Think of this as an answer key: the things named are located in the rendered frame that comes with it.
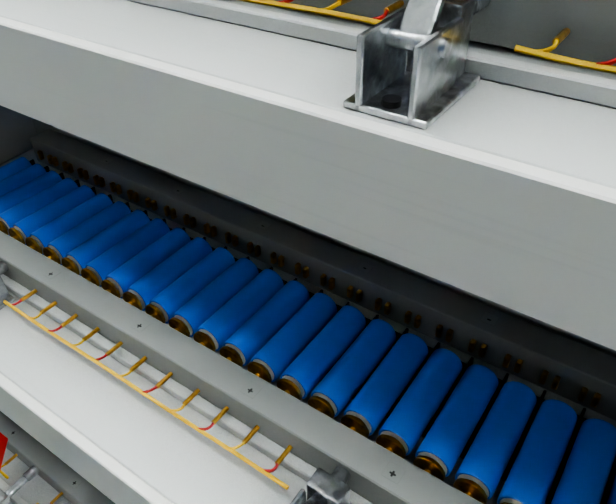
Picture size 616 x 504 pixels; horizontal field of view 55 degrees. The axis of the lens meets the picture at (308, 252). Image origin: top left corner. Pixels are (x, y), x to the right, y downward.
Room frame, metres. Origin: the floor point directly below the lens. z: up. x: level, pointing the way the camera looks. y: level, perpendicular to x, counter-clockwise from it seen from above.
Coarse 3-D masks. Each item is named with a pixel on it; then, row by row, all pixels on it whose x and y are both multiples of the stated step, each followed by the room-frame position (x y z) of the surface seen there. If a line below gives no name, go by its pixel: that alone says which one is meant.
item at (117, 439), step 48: (0, 144) 0.50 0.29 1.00; (96, 144) 0.48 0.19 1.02; (96, 192) 0.46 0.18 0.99; (336, 240) 0.36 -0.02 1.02; (0, 336) 0.30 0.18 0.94; (48, 336) 0.30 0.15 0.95; (576, 336) 0.29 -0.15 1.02; (0, 384) 0.27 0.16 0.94; (48, 384) 0.27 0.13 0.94; (96, 384) 0.27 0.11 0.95; (144, 384) 0.27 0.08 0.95; (528, 384) 0.28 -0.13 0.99; (48, 432) 0.25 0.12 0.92; (96, 432) 0.24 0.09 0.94; (144, 432) 0.24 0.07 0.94; (192, 432) 0.24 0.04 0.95; (96, 480) 0.24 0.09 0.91; (144, 480) 0.22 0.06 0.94; (192, 480) 0.22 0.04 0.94; (240, 480) 0.22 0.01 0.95; (288, 480) 0.22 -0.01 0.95
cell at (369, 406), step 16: (416, 336) 0.29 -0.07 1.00; (400, 352) 0.28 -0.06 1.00; (416, 352) 0.28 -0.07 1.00; (384, 368) 0.27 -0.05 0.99; (400, 368) 0.27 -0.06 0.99; (416, 368) 0.28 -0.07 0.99; (368, 384) 0.26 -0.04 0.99; (384, 384) 0.26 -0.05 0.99; (400, 384) 0.26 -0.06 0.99; (352, 400) 0.25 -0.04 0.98; (368, 400) 0.25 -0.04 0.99; (384, 400) 0.25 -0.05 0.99; (368, 416) 0.24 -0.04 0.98; (384, 416) 0.25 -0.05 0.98
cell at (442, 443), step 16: (480, 368) 0.27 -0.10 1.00; (464, 384) 0.26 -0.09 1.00; (480, 384) 0.26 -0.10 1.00; (496, 384) 0.27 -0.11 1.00; (448, 400) 0.25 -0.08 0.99; (464, 400) 0.25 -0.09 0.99; (480, 400) 0.25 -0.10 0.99; (448, 416) 0.24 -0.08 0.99; (464, 416) 0.24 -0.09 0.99; (480, 416) 0.25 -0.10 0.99; (432, 432) 0.23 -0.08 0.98; (448, 432) 0.23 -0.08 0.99; (464, 432) 0.23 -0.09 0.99; (432, 448) 0.22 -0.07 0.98; (448, 448) 0.22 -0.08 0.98; (448, 464) 0.22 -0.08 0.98
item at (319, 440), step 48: (0, 240) 0.36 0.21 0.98; (48, 288) 0.32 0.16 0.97; (96, 288) 0.31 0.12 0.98; (144, 336) 0.28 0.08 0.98; (192, 384) 0.26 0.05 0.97; (240, 384) 0.25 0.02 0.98; (288, 432) 0.22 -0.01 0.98; (336, 432) 0.22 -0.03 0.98; (384, 480) 0.20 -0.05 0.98; (432, 480) 0.20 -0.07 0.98
